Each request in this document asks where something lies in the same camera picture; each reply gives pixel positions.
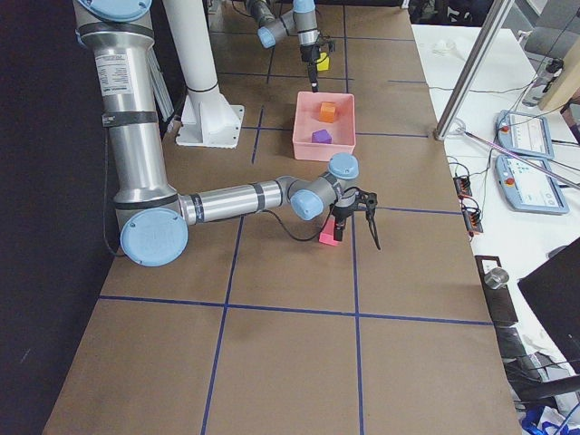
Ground purple foam block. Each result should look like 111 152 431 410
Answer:
311 129 333 144

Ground white camera pole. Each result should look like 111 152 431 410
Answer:
163 0 219 95

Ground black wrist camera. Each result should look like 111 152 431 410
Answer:
358 190 378 220
316 35 335 53

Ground pink plastic bin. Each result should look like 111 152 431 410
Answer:
292 92 356 161

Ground aluminium frame post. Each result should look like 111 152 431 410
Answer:
434 0 515 141

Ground upper teach pendant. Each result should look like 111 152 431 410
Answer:
496 111 555 160

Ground teach pendant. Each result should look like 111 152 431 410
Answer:
496 111 555 160
496 155 569 215

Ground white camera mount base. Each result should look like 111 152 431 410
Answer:
176 91 245 149

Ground yellow foam block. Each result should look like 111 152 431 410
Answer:
315 52 330 72

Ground orange foam block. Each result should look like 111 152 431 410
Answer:
319 101 336 123

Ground red foam block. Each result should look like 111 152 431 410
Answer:
318 217 341 247

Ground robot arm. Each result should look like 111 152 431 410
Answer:
73 1 363 266
245 0 321 92

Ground lower teach pendant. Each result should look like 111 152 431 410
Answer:
496 155 569 215

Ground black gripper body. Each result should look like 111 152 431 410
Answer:
332 192 358 225
300 43 320 68

